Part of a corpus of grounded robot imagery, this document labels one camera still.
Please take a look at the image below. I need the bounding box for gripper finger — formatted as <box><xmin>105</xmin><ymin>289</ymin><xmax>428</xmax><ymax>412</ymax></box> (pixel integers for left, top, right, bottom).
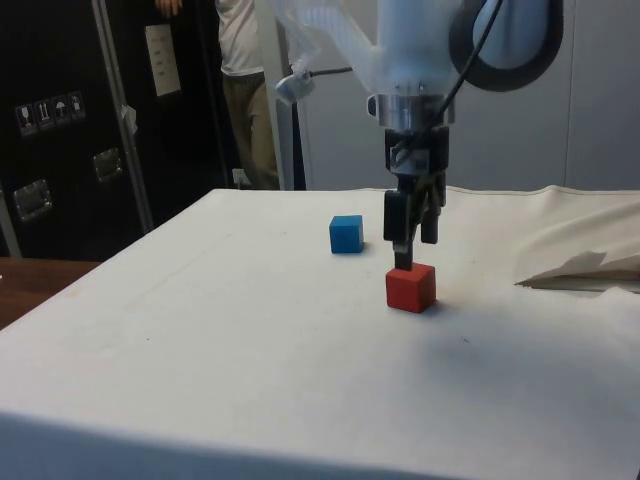
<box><xmin>382</xmin><ymin>172</ymin><xmax>418</xmax><ymax>272</ymax></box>
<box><xmin>418</xmin><ymin>171</ymin><xmax>448</xmax><ymax>245</ymax></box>

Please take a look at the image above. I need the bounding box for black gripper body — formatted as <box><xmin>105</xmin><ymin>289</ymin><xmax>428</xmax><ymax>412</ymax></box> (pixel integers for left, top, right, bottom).
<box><xmin>383</xmin><ymin>126</ymin><xmax>450</xmax><ymax>178</ymax></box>

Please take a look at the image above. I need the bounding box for red cube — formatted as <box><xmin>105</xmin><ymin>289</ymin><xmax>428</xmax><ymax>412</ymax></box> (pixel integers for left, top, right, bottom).
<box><xmin>385</xmin><ymin>264</ymin><xmax>437</xmax><ymax>315</ymax></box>

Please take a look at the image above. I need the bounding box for blue cube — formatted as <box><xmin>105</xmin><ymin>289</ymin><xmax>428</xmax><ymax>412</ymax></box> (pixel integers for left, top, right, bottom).
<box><xmin>328</xmin><ymin>214</ymin><xmax>365</xmax><ymax>256</ymax></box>

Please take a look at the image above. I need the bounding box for pale locker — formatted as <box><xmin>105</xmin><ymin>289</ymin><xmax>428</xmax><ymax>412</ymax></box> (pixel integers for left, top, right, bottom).
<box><xmin>292</xmin><ymin>0</ymin><xmax>570</xmax><ymax>194</ymax></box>

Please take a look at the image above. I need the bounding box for person in white shirt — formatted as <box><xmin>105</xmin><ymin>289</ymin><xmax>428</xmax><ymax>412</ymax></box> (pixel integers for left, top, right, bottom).
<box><xmin>153</xmin><ymin>0</ymin><xmax>282</xmax><ymax>192</ymax></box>

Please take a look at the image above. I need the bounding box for black cabinet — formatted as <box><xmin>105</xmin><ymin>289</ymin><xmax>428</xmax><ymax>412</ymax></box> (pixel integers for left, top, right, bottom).
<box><xmin>0</xmin><ymin>0</ymin><xmax>229</xmax><ymax>261</ymax></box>

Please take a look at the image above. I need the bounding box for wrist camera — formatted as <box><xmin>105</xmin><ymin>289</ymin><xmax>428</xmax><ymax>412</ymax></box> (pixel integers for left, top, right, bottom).
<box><xmin>274</xmin><ymin>68</ymin><xmax>317</xmax><ymax>105</ymax></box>

